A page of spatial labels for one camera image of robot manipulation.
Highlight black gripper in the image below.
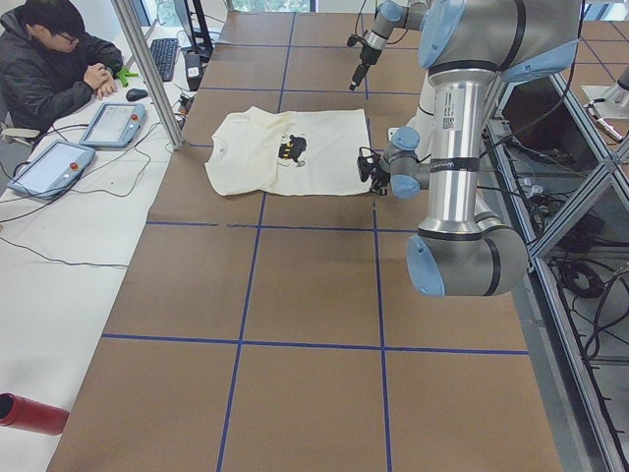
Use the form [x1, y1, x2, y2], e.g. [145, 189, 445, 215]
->
[349, 43, 377, 90]
[370, 165, 391, 196]

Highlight cream long-sleeve cat T-shirt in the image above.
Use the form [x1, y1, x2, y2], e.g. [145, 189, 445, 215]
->
[205, 107, 369, 196]

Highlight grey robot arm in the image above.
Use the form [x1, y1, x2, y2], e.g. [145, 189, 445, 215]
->
[347, 1, 432, 90]
[361, 1, 582, 297]

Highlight black power adapter with label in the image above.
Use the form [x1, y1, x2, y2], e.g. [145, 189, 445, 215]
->
[184, 51, 203, 91]

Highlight black keyboard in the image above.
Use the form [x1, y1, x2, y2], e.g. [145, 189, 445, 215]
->
[149, 38, 179, 82]

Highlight black computer mouse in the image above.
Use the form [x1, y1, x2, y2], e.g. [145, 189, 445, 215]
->
[125, 88, 148, 102]

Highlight green plastic toy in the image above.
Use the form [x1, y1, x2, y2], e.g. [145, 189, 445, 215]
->
[116, 67, 140, 88]

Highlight far blue teach pendant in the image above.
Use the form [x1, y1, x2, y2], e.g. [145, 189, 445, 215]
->
[79, 102, 146, 148]

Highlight blue teach pendant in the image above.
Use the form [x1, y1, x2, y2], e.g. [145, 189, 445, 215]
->
[7, 140, 95, 200]
[79, 102, 146, 148]

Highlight seated person in dark jacket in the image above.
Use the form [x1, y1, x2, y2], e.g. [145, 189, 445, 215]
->
[1, 1, 124, 133]

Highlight near blue teach pendant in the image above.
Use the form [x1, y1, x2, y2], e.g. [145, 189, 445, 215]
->
[7, 140, 95, 200]

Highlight red cylinder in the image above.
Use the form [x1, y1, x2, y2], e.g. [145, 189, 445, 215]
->
[1, 392, 70, 436]

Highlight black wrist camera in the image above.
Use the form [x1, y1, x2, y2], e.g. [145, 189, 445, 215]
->
[347, 33, 365, 47]
[357, 147, 380, 183]

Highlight aluminium table side frame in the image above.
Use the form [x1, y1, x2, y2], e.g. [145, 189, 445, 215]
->
[485, 63, 628, 471]

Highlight aluminium frame post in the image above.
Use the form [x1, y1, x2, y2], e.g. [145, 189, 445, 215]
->
[111, 0, 184, 150]

